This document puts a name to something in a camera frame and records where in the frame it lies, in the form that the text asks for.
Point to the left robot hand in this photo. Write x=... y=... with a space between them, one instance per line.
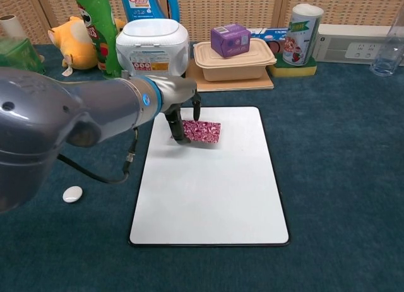
x=175 y=91

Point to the magenta patterned card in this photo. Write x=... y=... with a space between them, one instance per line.
x=203 y=131

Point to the white smooth oval pebble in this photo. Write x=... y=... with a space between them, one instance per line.
x=72 y=194

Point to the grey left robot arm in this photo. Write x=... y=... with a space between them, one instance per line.
x=63 y=121

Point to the white rectangular board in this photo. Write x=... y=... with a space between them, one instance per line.
x=214 y=184

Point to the white wet wipes tub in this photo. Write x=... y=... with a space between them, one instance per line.
x=151 y=52

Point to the brown kraft notebook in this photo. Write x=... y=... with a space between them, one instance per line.
x=233 y=85

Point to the beige lidded food container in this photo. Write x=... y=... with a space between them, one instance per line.
x=233 y=63

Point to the purple carton box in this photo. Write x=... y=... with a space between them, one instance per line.
x=231 y=41

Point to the blue detergent bottle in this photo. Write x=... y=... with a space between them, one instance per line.
x=148 y=5

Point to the green Pringles can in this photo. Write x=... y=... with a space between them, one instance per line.
x=101 y=33

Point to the blue white foil box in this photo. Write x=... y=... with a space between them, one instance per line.
x=268 y=34

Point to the dark red round object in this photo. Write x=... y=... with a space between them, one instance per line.
x=275 y=46

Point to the orange plush toy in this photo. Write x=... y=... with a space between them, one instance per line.
x=74 y=46

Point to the yellow green sponge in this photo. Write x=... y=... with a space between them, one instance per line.
x=293 y=69

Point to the white green wipes canister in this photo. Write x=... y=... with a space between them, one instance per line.
x=301 y=36

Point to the cardboard paper tube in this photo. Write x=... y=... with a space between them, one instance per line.
x=12 y=26

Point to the white power strip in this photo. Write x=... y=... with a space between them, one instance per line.
x=350 y=44

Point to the clear plastic water bottle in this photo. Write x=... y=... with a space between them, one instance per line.
x=389 y=43

